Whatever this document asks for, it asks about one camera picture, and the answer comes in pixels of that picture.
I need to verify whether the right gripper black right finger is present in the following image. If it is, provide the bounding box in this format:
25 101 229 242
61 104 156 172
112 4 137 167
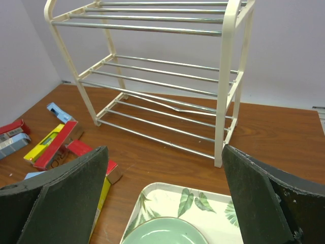
222 145 324 243

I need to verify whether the green ceramic plate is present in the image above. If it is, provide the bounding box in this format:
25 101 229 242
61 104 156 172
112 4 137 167
122 217 208 244

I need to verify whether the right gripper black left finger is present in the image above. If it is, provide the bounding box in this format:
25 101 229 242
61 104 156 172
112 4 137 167
1 146 109 243

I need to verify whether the light blue toothpaste box far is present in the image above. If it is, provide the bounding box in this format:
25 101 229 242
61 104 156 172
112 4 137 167
47 102 75 124

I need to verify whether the blue toothpaste box centre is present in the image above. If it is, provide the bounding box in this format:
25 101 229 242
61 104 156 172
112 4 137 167
24 171 44 179

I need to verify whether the blue silver toothpaste box left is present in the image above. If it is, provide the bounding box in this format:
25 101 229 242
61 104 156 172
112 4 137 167
0 133 31 159

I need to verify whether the leaf-pattern serving tray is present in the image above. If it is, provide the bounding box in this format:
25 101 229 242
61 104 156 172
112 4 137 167
122 182 243 243

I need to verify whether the cream metal-rod shelf rack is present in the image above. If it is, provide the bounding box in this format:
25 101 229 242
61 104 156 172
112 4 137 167
44 1 256 167

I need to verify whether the red toothpaste box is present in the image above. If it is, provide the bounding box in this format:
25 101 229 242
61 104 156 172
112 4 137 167
34 121 84 171
66 140 122 184
1 119 30 139

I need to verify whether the yellow toothpaste box upright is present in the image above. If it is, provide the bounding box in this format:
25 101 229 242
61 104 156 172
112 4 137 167
23 124 64 165

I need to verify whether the crumpled yellow toothpaste box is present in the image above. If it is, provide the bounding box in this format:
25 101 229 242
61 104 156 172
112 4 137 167
89 177 111 241

